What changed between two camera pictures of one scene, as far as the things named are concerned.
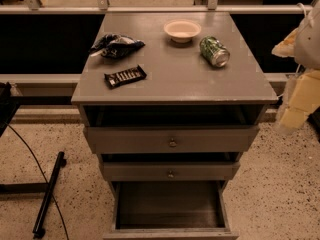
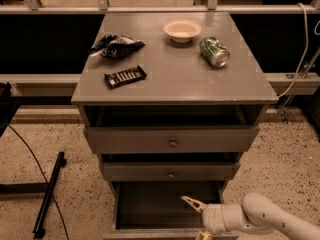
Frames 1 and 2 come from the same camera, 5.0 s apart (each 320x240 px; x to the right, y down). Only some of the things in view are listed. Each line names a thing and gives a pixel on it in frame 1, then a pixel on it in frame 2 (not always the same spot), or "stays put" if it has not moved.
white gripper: [309, 42] → [212, 218]
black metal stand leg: [49, 188] stays put
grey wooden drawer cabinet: [170, 101] stays put
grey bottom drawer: [171, 210] stays put
